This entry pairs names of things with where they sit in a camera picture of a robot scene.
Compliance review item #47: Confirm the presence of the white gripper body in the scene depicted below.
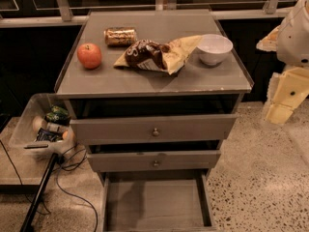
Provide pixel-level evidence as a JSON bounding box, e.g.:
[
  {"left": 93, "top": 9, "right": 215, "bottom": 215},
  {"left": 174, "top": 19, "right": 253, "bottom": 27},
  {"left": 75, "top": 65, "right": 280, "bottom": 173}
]
[{"left": 268, "top": 67, "right": 309, "bottom": 111}]

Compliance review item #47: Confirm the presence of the white bottle in bin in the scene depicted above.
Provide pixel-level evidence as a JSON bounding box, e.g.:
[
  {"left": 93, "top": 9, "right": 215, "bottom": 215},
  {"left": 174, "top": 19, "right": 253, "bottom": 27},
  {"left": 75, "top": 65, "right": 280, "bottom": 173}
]
[{"left": 32, "top": 116, "right": 69, "bottom": 133}]

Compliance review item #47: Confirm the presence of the blue snack bag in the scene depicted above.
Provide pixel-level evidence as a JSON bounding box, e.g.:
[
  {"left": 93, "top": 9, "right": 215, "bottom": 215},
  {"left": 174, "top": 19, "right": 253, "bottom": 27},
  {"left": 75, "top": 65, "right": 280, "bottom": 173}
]
[{"left": 36, "top": 128, "right": 63, "bottom": 142}]

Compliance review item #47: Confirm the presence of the bottom grey drawer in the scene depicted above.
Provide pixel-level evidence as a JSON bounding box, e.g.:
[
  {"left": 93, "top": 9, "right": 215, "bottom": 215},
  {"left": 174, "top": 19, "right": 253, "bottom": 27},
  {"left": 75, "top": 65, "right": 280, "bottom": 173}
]
[{"left": 98, "top": 170, "right": 217, "bottom": 232}]

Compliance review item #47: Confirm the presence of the gold soda can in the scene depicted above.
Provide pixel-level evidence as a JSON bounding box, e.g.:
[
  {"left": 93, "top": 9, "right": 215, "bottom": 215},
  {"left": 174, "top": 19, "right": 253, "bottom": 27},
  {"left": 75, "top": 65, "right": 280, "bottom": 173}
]
[{"left": 103, "top": 27, "right": 137, "bottom": 46}]

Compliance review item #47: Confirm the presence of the middle grey drawer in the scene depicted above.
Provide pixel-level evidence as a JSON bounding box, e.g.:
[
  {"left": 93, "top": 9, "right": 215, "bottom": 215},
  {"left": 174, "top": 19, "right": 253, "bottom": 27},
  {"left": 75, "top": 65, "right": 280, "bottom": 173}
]
[{"left": 87, "top": 150, "right": 221, "bottom": 172}]

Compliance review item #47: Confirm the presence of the green snack bag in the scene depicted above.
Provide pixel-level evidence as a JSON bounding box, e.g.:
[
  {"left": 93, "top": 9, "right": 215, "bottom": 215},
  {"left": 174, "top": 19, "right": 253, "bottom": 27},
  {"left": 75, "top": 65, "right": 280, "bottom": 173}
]
[{"left": 44, "top": 105, "right": 70, "bottom": 126}]

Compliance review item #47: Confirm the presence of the grey drawer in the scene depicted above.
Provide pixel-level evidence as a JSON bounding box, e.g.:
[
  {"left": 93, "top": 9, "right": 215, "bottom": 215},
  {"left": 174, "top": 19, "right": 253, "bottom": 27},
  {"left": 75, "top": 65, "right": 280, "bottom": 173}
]
[
  {"left": 87, "top": 150, "right": 221, "bottom": 172},
  {"left": 70, "top": 114, "right": 236, "bottom": 145},
  {"left": 98, "top": 170, "right": 217, "bottom": 232}
]

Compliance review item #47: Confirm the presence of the black cable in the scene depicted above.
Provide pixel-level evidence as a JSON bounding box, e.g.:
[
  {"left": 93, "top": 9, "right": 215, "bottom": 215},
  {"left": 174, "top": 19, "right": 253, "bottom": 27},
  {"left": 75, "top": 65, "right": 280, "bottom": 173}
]
[{"left": 0, "top": 139, "right": 52, "bottom": 216}]

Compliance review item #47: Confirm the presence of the black pole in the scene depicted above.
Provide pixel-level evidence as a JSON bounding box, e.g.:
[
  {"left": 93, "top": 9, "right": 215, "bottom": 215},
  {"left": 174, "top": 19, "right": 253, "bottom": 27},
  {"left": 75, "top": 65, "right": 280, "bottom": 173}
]
[{"left": 19, "top": 154, "right": 58, "bottom": 232}]

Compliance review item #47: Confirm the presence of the grey drawer cabinet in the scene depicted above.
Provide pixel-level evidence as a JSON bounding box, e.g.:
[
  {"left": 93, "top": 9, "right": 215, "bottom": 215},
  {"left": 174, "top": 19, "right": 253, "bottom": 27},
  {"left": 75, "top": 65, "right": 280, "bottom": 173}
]
[{"left": 53, "top": 9, "right": 255, "bottom": 232}]

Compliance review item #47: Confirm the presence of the clear plastic bin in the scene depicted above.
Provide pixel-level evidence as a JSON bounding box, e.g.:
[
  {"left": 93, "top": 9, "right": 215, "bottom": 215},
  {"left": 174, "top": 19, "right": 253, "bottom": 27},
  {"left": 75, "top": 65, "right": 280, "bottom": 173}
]
[{"left": 9, "top": 93, "right": 76, "bottom": 159}]

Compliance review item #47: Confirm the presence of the red apple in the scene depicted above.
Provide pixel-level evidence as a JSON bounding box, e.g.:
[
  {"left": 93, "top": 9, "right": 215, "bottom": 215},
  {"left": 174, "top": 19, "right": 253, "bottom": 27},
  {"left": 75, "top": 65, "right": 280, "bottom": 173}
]
[{"left": 77, "top": 43, "right": 102, "bottom": 70}]

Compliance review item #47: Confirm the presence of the top grey drawer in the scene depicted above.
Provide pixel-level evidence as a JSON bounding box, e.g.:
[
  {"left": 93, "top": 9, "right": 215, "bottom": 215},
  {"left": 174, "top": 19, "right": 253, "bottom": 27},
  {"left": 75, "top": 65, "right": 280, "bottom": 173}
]
[{"left": 70, "top": 114, "right": 236, "bottom": 145}]

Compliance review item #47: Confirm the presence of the white bowl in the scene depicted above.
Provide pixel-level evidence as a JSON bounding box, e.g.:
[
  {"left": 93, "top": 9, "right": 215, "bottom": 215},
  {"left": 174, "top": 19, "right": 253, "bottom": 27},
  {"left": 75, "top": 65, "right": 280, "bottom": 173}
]
[{"left": 197, "top": 34, "right": 233, "bottom": 66}]

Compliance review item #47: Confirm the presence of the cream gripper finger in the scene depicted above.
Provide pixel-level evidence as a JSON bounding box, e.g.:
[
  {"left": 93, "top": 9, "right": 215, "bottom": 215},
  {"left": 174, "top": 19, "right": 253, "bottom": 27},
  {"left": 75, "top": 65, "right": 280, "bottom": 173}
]
[{"left": 266, "top": 104, "right": 293, "bottom": 125}]

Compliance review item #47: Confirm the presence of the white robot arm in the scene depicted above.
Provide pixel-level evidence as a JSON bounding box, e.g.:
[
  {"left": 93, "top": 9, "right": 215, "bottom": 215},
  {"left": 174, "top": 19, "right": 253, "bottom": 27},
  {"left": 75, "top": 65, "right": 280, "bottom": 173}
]
[{"left": 256, "top": 0, "right": 309, "bottom": 125}]

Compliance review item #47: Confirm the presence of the brown chip bag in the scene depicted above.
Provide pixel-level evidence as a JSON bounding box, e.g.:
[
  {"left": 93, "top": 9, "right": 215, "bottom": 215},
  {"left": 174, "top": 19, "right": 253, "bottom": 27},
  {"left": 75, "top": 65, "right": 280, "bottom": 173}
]
[{"left": 114, "top": 35, "right": 202, "bottom": 74}]

